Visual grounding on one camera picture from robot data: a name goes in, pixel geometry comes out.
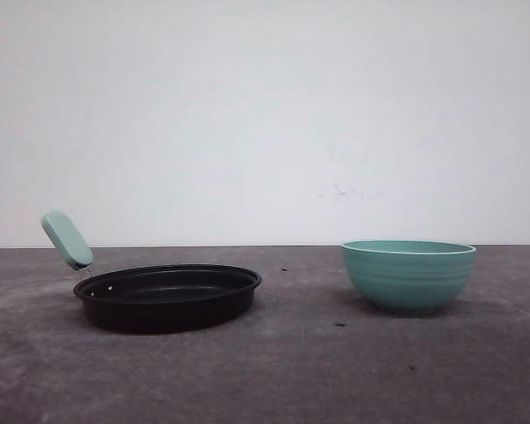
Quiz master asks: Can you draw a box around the black frying pan green handle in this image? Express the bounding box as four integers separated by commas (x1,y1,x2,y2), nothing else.
41,209,263,336

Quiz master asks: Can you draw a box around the teal ribbed bowl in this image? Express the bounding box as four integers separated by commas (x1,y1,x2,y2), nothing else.
342,240,477,314

